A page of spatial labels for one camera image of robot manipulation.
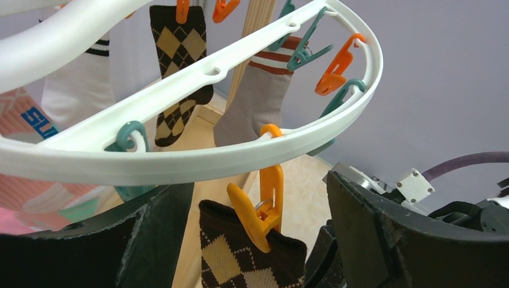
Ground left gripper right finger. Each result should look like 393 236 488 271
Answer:
326 170 509 288

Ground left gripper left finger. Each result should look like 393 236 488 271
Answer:
1 183 194 287

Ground brown argyle sock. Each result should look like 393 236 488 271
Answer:
149 5 214 147
199 200 307 288

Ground white round clip hanger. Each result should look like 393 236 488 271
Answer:
1 1 384 186

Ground grey sock red stripes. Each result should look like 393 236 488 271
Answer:
213 36 301 147

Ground pink patterned sock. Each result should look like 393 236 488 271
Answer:
1 88 116 235

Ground white tall sock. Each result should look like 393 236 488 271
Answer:
41 34 116 130

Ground teal clip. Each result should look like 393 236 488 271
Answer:
286 7 333 71

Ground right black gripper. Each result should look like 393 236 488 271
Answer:
304 163 509 288

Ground orange clip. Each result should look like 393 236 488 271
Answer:
226 124 285 254

